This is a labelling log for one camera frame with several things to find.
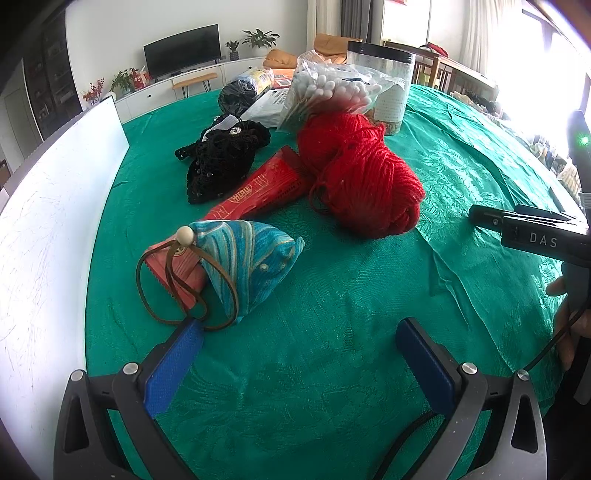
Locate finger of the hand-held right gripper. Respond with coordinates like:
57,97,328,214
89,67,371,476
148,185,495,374
514,204,575,221
468,204,591,234

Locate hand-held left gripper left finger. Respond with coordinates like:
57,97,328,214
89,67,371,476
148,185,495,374
53,318,205,480

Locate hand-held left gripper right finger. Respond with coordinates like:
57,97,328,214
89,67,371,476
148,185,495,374
396,318,548,480

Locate blue embroidered drawstring pouch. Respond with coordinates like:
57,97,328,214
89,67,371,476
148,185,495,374
136,220,305,332

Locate black crochet beaded cloth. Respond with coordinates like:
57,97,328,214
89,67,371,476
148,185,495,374
174,121,259,205

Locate black scrunchie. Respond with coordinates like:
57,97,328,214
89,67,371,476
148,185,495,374
233,120,271,151

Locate person's right hand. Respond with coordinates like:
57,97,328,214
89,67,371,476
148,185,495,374
545,276,591,372

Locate green tablecloth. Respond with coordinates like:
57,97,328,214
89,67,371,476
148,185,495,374
84,83,583,480

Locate red yarn skein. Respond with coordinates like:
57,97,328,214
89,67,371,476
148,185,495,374
295,112,426,240

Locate clear jar with black lid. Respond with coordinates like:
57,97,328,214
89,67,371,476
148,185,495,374
346,41,416,137

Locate wooden dining furniture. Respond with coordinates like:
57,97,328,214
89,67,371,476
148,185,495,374
383,41,497,95

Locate white board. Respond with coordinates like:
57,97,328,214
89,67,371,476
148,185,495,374
0,96,131,480

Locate white curtain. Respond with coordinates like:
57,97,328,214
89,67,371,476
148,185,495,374
462,0,522,75

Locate long red packet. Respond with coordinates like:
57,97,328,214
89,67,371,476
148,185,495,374
143,147,311,311

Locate bag of cotton swabs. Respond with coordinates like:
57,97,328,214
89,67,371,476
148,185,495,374
277,52,411,132

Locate grey curtain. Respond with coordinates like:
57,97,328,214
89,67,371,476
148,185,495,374
342,0,372,44

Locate white mailer bag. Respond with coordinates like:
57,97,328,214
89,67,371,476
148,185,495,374
240,89,296,129

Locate orange lounge chair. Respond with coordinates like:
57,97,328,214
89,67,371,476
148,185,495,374
264,33,356,70

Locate white television cabinet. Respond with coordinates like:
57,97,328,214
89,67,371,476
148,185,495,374
113,58,278,123

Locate dark bundle with yellow label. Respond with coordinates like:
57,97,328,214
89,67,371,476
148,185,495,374
218,69,274,118

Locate red flowers in white vase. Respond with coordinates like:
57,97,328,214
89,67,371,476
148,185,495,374
82,78,116,107

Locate wooden bench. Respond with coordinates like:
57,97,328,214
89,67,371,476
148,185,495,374
172,71,218,99

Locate leafy plant with red decorations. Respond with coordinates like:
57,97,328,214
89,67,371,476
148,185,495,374
111,68,139,95

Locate large green potted plant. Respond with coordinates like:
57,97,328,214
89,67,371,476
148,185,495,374
241,28,281,58

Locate dark display cabinet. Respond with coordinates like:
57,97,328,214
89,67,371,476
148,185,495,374
23,21,86,141

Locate black television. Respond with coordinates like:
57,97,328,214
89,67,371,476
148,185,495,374
143,12,221,79

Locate black cable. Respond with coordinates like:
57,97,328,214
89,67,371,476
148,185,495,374
373,300,585,480

